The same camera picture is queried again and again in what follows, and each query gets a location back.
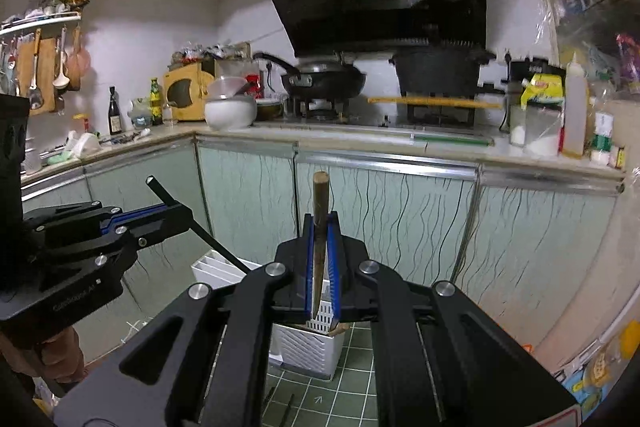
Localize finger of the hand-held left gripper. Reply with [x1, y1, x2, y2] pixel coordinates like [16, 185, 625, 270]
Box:
[22, 201, 176, 235]
[40, 205, 194, 260]

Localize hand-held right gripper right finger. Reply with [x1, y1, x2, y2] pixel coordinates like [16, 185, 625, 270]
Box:
[326, 212, 591, 427]

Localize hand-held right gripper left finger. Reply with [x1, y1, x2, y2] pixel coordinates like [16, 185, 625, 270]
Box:
[52, 213, 317, 427]

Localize white utensil holder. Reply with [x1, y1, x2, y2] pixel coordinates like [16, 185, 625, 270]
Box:
[191, 249, 348, 380]

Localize person's left hand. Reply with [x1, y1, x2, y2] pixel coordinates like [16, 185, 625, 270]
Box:
[0, 326, 87, 380]

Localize green checkered tablecloth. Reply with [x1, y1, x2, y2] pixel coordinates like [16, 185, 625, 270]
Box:
[260, 322, 382, 427]

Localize dark sauce bottle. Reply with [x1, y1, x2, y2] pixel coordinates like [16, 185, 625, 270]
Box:
[108, 87, 124, 135]

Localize green kitchen cabinet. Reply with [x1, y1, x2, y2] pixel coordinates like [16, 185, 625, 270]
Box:
[20, 127, 626, 408]

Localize white pot with lid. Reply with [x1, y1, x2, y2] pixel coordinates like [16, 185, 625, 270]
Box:
[205, 77, 259, 131]

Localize yellow toaster oven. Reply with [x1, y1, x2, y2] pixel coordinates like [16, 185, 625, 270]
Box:
[164, 62, 217, 122]

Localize metal ladle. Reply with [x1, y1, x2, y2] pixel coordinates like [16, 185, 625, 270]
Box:
[52, 27, 71, 90]

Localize wooden cutting board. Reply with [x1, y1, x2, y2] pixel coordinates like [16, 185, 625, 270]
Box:
[17, 38, 59, 114]

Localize small brown pan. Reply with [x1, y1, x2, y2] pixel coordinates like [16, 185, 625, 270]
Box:
[65, 27, 92, 90]

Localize gas stove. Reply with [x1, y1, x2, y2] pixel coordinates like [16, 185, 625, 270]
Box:
[282, 97, 482, 128]

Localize black frying pan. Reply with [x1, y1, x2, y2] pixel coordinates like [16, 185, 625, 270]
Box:
[253, 52, 367, 100]

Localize flat wooden board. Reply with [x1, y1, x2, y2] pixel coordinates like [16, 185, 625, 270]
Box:
[367, 95, 504, 110]

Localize black cooking pot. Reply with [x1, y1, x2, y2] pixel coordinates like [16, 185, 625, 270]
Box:
[390, 44, 497, 100]

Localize glass jar with white powder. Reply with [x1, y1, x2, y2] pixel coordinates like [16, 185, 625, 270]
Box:
[510, 99, 566, 158]

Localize white squeeze bottle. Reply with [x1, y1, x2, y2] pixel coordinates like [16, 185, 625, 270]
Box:
[563, 52, 589, 158]

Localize white bottle green label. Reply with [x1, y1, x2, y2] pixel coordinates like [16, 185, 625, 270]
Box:
[591, 112, 616, 166]

